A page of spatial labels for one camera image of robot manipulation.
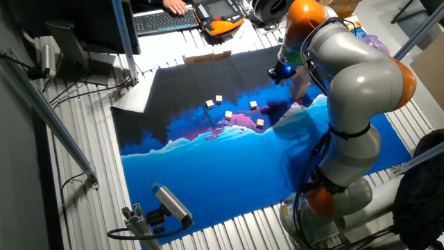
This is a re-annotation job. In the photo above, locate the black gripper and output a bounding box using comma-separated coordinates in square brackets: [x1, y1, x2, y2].
[267, 60, 298, 85]

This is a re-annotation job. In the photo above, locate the person's hand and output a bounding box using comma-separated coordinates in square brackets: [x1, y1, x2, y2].
[162, 0, 189, 16]

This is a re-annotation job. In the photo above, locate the orange and black teach pendant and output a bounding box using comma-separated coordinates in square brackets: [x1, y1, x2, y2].
[192, 0, 246, 38]

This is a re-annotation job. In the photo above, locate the brown cardboard box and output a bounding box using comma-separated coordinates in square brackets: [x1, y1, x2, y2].
[327, 0, 364, 19]

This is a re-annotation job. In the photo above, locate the purple plastic bag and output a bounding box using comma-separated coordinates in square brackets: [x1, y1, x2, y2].
[362, 33, 391, 56]

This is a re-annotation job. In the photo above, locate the printed landscape cloth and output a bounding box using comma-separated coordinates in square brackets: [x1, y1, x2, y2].
[110, 43, 413, 246]

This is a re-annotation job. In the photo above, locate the black computer keyboard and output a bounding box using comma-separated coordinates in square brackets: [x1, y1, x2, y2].
[133, 3, 201, 38]

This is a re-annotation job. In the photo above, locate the white foam sheet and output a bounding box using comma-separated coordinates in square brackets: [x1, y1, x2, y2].
[111, 74, 157, 114]

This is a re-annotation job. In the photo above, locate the brown cardboard panel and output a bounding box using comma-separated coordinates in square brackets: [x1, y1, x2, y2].
[409, 31, 444, 113]

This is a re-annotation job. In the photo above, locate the black jacket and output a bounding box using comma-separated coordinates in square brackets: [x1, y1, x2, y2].
[391, 128, 444, 250]

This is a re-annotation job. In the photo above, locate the black computer monitor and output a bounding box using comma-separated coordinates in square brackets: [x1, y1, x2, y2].
[10, 0, 142, 56]

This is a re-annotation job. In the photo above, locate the grey monitor stand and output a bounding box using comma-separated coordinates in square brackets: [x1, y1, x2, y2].
[44, 20, 117, 87]

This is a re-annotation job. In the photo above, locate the silver cylinder device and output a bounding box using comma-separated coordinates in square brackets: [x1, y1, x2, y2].
[40, 43, 58, 79]

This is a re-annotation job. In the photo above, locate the black arm cable with connector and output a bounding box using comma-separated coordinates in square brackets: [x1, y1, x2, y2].
[293, 130, 332, 249]

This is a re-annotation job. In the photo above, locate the black arm strap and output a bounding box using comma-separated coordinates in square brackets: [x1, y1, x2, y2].
[327, 121, 372, 142]
[297, 166, 348, 195]

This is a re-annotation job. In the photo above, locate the aluminium frame post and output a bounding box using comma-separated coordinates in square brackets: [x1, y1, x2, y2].
[110, 0, 140, 87]

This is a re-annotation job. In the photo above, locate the grey camera with blue end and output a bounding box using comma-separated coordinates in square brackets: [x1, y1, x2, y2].
[151, 182, 195, 227]

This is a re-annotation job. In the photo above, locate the black camera ball mount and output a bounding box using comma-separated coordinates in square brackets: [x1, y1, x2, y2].
[145, 204, 168, 234]

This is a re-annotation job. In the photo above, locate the aluminium profile camera bracket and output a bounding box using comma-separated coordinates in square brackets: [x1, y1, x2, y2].
[121, 203, 164, 250]

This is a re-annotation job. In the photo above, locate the black camera cable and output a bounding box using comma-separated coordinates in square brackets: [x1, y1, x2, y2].
[106, 217, 194, 241]

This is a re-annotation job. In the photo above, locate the long aluminium frame bar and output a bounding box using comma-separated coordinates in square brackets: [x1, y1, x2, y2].
[0, 49, 101, 190]

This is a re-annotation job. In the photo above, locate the black cable with plug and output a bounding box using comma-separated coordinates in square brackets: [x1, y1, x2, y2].
[0, 51, 49, 80]

